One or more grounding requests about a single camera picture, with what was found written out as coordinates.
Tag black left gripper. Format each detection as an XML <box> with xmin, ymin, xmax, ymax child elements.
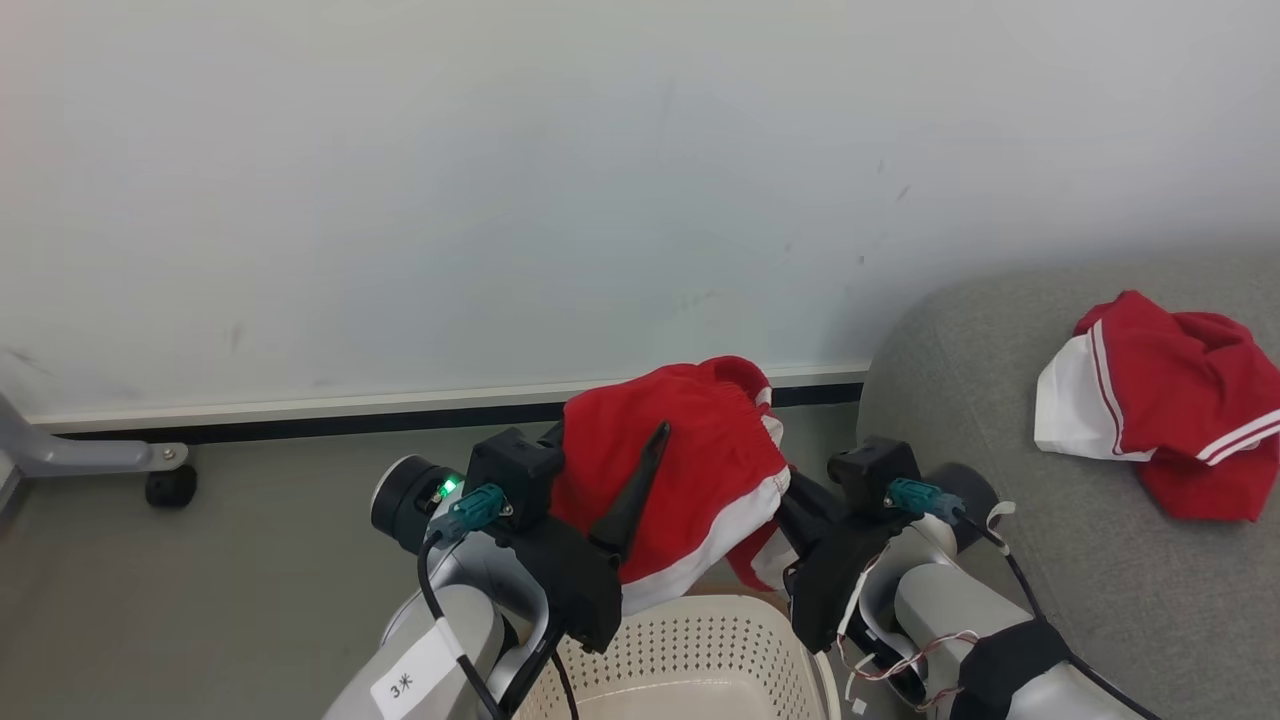
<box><xmin>369</xmin><ymin>420</ymin><xmax>673</xmax><ymax>563</ymax></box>

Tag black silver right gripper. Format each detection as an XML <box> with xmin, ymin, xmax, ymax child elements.
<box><xmin>775</xmin><ymin>462</ymin><xmax>1001</xmax><ymax>561</ymax></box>

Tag red shorts with white trim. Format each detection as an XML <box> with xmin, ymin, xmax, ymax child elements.
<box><xmin>548</xmin><ymin>355</ymin><xmax>801</xmax><ymax>616</ymax></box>

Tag red top with white panel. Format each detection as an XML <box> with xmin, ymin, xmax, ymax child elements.
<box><xmin>1033</xmin><ymin>290</ymin><xmax>1280</xmax><ymax>523</ymax></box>

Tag cream basket with brown rim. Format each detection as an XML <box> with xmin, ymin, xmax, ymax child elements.
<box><xmin>510</xmin><ymin>593</ymin><xmax>843</xmax><ymax>720</ymax></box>

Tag grey fabric sofa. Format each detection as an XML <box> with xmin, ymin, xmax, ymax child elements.
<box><xmin>855</xmin><ymin>255</ymin><xmax>1280</xmax><ymax>720</ymax></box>

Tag white and black skirting board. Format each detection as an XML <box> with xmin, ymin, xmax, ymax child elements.
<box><xmin>25</xmin><ymin>365</ymin><xmax>869</xmax><ymax>444</ymax></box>

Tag black caster wheel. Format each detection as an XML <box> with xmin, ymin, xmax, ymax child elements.
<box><xmin>145</xmin><ymin>465</ymin><xmax>199</xmax><ymax>509</ymax></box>

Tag grey metal stand leg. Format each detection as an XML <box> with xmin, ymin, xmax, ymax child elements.
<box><xmin>0</xmin><ymin>393</ymin><xmax>191</xmax><ymax>479</ymax></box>

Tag twisted red white wires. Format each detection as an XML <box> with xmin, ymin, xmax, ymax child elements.
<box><xmin>835</xmin><ymin>630</ymin><xmax>981</xmax><ymax>711</ymax></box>

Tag thin black cable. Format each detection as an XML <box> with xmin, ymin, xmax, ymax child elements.
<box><xmin>497</xmin><ymin>625</ymin><xmax>583</xmax><ymax>720</ymax></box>

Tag white cable label tag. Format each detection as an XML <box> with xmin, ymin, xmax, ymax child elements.
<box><xmin>370</xmin><ymin>618</ymin><xmax>466</xmax><ymax>719</ymax></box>

